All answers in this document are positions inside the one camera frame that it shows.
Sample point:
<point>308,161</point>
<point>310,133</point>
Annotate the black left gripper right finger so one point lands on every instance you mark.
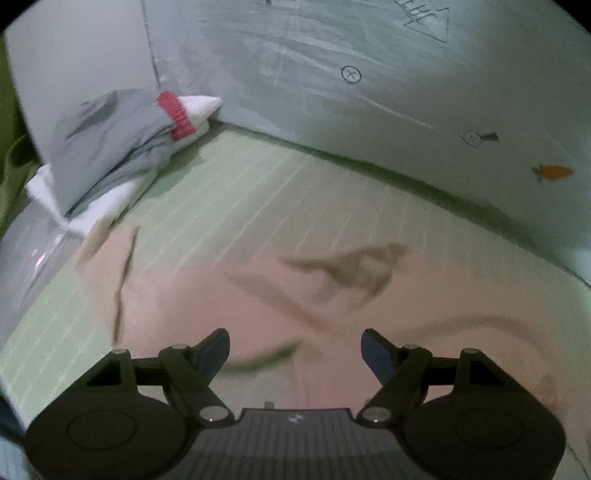
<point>402,373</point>

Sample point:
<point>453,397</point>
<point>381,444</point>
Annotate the grey garment with red cuff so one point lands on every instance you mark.
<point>112,139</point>

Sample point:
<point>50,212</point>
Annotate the white folded cloth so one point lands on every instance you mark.
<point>111,204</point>

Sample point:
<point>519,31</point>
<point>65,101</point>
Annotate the pink cloth garment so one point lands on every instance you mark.
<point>314,311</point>

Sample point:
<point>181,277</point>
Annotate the olive green fabric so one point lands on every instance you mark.
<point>19,159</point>

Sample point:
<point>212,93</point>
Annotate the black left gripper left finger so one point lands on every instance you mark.
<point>190,371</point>

